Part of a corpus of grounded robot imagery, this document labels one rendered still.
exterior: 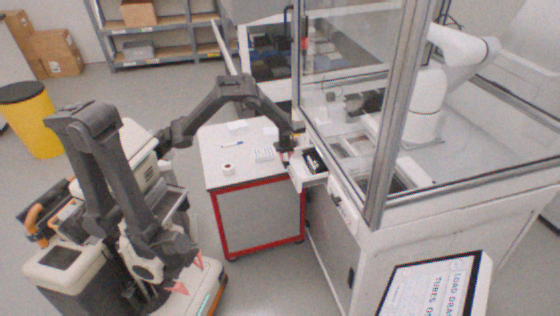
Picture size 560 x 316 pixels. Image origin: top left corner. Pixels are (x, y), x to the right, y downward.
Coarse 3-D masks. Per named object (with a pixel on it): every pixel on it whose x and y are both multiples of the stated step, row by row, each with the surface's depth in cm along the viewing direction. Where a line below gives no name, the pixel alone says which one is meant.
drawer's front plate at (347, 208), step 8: (328, 176) 157; (328, 184) 160; (336, 184) 152; (328, 192) 162; (336, 192) 151; (344, 200) 144; (344, 208) 145; (352, 208) 140; (352, 216) 138; (352, 224) 140; (352, 232) 142
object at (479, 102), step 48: (480, 0) 82; (528, 0) 86; (432, 48) 86; (480, 48) 91; (528, 48) 96; (432, 96) 97; (480, 96) 102; (528, 96) 109; (432, 144) 110; (480, 144) 117; (528, 144) 126
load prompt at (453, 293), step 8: (456, 272) 91; (464, 272) 89; (448, 280) 91; (456, 280) 89; (464, 280) 87; (448, 288) 89; (456, 288) 87; (448, 296) 86; (456, 296) 85; (448, 304) 84; (456, 304) 83; (440, 312) 84; (448, 312) 82; (456, 312) 81
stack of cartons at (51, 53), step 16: (16, 16) 415; (16, 32) 424; (32, 32) 446; (48, 32) 448; (64, 32) 449; (32, 48) 440; (48, 48) 445; (64, 48) 449; (32, 64) 450; (48, 64) 456; (64, 64) 461; (80, 64) 478
